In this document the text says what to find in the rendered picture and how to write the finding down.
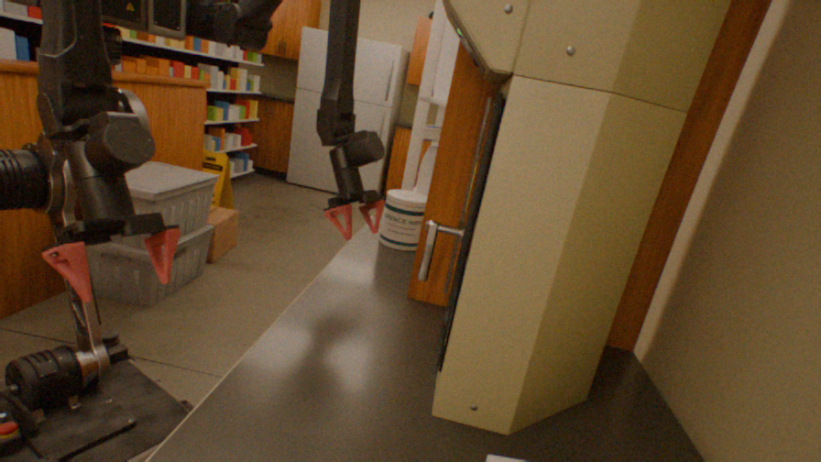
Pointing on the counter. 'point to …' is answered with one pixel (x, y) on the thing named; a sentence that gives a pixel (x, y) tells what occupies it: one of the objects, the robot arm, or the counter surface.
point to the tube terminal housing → (568, 200)
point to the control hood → (491, 32)
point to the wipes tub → (402, 219)
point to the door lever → (433, 245)
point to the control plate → (467, 46)
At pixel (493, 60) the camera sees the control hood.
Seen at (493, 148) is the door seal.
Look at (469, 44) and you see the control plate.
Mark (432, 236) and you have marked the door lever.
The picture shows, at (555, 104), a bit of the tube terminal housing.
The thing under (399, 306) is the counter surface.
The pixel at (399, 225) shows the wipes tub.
